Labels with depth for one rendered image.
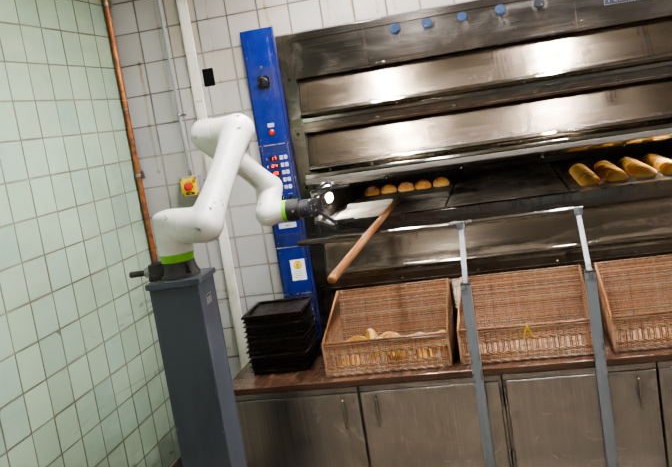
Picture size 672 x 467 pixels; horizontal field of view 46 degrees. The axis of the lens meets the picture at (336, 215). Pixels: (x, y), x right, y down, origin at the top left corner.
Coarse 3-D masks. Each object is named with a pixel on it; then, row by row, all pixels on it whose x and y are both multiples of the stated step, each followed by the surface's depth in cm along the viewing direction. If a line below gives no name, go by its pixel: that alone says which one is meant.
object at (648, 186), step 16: (576, 192) 358; (592, 192) 356; (608, 192) 355; (624, 192) 353; (640, 192) 352; (448, 208) 370; (464, 208) 369; (480, 208) 367; (496, 208) 366; (512, 208) 364; (320, 224) 385; (352, 224) 380; (368, 224) 379; (384, 224) 377
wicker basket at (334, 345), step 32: (384, 288) 378; (416, 288) 375; (448, 288) 364; (352, 320) 380; (384, 320) 377; (416, 320) 374; (448, 320) 338; (352, 352) 338; (416, 352) 333; (448, 352) 331
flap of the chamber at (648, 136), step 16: (560, 144) 342; (576, 144) 340; (592, 144) 339; (608, 144) 345; (448, 160) 352; (464, 160) 351; (480, 160) 349; (496, 160) 357; (512, 160) 364; (336, 176) 363; (352, 176) 362; (368, 176) 362; (384, 176) 370
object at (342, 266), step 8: (392, 208) 389; (384, 216) 362; (376, 224) 339; (368, 232) 320; (360, 240) 303; (368, 240) 314; (352, 248) 289; (360, 248) 294; (352, 256) 278; (344, 264) 264; (336, 272) 252; (328, 280) 248; (336, 280) 248
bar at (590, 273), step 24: (504, 216) 329; (528, 216) 326; (576, 216) 322; (312, 240) 347; (336, 240) 344; (600, 336) 306; (480, 360) 317; (600, 360) 307; (480, 384) 318; (600, 384) 309; (480, 408) 320; (600, 408) 313
